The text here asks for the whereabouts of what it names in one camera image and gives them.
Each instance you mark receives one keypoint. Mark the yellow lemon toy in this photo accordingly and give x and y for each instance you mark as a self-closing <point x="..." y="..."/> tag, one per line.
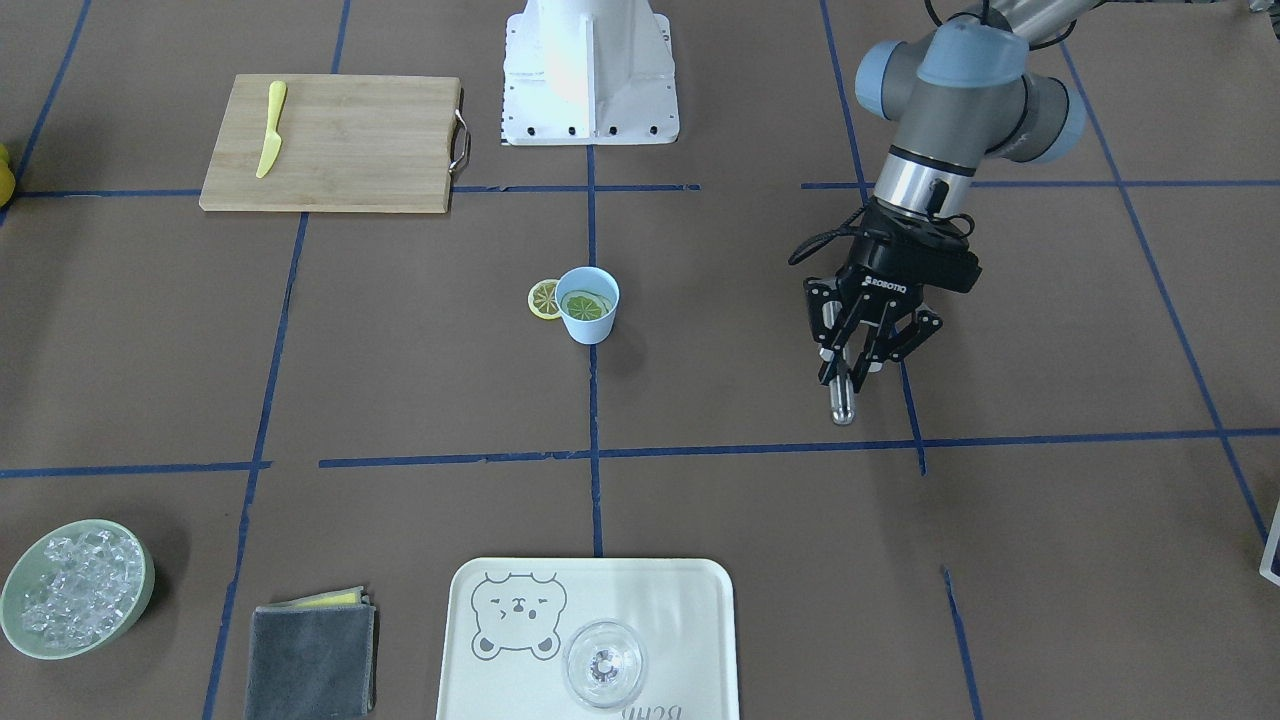
<point x="8" y="181"/>

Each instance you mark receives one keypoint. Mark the steel muddler black tip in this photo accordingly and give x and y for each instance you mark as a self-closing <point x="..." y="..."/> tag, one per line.
<point x="842" y="400"/>

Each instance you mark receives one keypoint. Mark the wooden cutting board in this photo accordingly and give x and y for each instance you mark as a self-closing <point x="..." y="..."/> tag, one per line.
<point x="351" y="144"/>

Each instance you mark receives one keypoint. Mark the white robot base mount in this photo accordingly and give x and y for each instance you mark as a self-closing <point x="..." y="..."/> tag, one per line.
<point x="589" y="73"/>

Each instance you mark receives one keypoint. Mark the cream bear print tray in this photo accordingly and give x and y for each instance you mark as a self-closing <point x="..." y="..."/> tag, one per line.
<point x="510" y="621"/>

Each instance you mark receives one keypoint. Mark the light blue cup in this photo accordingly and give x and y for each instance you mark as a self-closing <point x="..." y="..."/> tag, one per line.
<point x="594" y="280"/>

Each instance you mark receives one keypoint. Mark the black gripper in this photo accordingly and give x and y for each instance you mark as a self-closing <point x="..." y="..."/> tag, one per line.
<point x="880" y="284"/>

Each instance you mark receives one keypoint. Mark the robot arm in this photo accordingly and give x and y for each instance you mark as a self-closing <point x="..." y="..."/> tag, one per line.
<point x="959" y="95"/>

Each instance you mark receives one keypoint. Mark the clear wine glass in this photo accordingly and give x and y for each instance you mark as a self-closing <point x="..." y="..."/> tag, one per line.
<point x="605" y="665"/>

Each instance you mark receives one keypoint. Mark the folded grey cloth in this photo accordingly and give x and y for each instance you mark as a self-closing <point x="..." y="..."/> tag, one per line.
<point x="312" y="658"/>

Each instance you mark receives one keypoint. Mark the green bowl of ice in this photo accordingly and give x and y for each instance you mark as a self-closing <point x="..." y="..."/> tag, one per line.
<point x="80" y="587"/>

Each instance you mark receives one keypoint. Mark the yellow plastic knife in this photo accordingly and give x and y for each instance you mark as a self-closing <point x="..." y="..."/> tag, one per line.
<point x="273" y="141"/>

